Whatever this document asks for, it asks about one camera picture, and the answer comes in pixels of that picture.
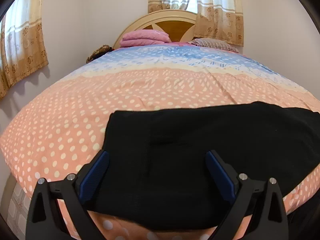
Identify black pants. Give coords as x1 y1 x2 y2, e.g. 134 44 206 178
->
93 101 320 232

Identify striped pillow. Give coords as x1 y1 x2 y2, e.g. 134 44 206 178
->
187 38 239 53

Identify cream wooden headboard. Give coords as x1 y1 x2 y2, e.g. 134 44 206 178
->
112 9 200 50

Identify beige floral window curtain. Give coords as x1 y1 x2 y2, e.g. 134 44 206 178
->
147 0 244 47
0 0 49 101

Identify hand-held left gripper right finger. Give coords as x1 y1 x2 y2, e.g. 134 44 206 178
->
205 150 290 240

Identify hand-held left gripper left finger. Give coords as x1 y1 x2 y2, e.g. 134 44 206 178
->
26 150 110 240

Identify folded pink blanket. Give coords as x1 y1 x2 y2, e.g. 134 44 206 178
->
120 29 171 47

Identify dark patterned cloth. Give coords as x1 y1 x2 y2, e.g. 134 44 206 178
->
86 45 113 64

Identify polka dot bed quilt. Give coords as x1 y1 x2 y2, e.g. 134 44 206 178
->
0 42 320 240

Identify pink bed sheet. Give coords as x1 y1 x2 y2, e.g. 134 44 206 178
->
117 41 200 48

